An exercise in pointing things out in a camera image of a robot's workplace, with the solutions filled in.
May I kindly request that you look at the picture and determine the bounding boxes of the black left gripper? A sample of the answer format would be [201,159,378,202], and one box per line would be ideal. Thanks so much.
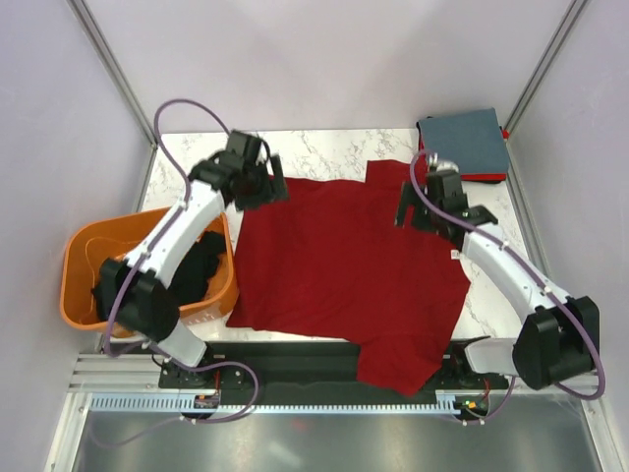
[234,154,289,212]

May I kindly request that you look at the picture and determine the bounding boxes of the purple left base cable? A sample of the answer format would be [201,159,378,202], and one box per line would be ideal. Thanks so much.
[90,357,261,448]

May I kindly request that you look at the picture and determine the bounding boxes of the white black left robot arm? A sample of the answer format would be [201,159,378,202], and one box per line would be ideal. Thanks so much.
[98,130,289,386]

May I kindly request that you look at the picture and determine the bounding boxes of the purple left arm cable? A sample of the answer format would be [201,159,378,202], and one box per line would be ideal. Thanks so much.
[101,97,232,359]

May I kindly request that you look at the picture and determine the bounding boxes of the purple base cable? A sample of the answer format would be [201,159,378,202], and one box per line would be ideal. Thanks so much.
[454,376,510,428]
[90,357,261,448]

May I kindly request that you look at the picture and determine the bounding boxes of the white slotted cable duct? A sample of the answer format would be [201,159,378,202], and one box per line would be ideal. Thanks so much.
[89,391,460,415]

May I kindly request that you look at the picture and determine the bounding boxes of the folded grey blue t shirt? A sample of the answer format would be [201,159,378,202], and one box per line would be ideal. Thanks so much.
[416,107,510,180]

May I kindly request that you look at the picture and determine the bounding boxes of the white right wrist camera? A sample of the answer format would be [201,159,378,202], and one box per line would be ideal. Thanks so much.
[426,152,459,173]

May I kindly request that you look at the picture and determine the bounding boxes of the left aluminium frame post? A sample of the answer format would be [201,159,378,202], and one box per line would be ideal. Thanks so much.
[67,0,157,149]

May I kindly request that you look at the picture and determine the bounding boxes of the orange plastic laundry basket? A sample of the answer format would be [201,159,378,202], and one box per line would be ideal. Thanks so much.
[60,207,239,333]

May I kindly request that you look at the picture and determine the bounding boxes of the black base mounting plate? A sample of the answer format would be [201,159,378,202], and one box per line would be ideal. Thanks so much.
[156,337,510,408]

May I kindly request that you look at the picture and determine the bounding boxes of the dark red t shirt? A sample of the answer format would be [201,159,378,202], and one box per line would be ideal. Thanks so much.
[227,160,470,395]

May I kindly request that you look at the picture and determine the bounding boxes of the black t shirt in basket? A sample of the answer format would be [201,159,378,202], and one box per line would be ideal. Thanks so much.
[91,231,227,322]

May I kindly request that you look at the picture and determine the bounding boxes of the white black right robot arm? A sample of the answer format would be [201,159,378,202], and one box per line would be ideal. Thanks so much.
[395,169,605,390]

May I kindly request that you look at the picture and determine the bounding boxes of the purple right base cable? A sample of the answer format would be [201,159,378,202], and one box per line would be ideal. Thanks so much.
[454,376,510,428]

